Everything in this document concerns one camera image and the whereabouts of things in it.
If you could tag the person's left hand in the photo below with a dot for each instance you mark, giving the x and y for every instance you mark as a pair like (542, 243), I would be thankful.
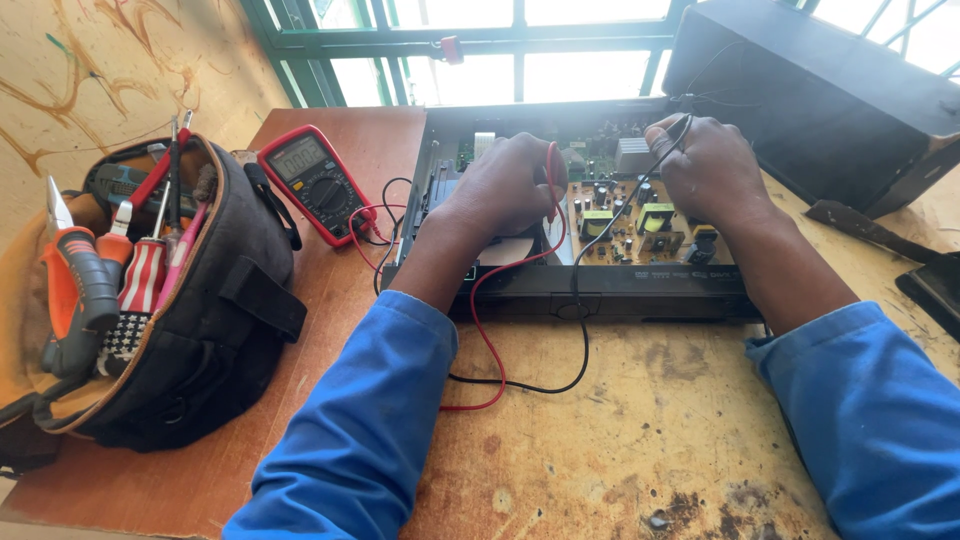
(495, 187)

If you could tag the person's right hand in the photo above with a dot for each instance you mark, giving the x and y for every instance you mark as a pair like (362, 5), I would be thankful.
(712, 176)

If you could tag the person's left fingers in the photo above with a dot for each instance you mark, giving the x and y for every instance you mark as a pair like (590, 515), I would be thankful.
(546, 187)

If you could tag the red multimeter probe lead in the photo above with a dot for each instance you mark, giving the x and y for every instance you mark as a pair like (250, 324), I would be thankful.
(553, 180)

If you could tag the black multimeter probe lead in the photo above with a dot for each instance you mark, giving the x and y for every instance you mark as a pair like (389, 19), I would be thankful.
(577, 277)

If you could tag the green main circuit board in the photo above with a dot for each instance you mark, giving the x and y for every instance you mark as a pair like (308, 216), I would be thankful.
(592, 150)

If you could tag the silver heat sink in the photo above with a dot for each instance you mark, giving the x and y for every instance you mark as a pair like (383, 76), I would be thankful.
(632, 156)

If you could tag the open black disc player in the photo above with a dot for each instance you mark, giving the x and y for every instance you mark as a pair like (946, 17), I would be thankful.
(622, 289)

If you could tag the tan power circuit board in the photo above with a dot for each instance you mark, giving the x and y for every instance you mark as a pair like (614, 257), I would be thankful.
(664, 247)

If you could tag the green framed window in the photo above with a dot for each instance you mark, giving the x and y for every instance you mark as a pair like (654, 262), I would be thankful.
(480, 41)

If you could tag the red window latch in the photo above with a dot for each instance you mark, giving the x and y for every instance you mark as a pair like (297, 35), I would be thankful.
(451, 49)

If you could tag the red and black multimeter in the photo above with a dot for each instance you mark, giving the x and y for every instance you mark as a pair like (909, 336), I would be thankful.
(315, 187)

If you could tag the black speaker box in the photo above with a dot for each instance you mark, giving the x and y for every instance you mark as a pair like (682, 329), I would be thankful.
(810, 105)

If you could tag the dark metal blade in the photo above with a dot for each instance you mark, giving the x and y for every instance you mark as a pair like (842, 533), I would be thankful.
(862, 227)

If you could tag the black fabric tool bag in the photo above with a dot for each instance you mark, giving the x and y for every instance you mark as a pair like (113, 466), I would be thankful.
(210, 337)

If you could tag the thin black metal tool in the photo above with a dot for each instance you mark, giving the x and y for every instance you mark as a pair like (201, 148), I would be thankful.
(175, 180)

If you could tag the black flat metal piece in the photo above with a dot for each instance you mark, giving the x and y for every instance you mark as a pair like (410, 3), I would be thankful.
(937, 292)

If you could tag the striped and starred screwdriver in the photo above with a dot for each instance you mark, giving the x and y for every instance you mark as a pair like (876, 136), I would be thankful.
(142, 277)

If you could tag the orange and grey pliers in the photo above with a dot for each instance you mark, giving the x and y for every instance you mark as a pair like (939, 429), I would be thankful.
(90, 285)

